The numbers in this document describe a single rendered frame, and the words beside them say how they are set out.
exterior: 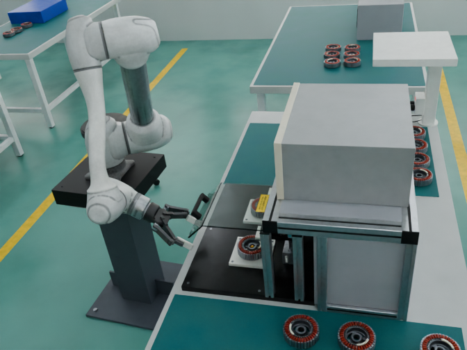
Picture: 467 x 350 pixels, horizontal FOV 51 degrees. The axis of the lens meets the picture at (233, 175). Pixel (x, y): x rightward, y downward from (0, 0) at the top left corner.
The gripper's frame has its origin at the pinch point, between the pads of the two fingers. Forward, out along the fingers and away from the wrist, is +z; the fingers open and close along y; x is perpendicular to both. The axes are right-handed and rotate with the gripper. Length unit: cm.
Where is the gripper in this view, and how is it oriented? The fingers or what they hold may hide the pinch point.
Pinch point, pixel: (194, 234)
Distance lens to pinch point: 187.9
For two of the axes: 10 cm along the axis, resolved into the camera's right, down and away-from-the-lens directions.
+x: 4.0, -6.9, -6.0
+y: -2.4, 5.6, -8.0
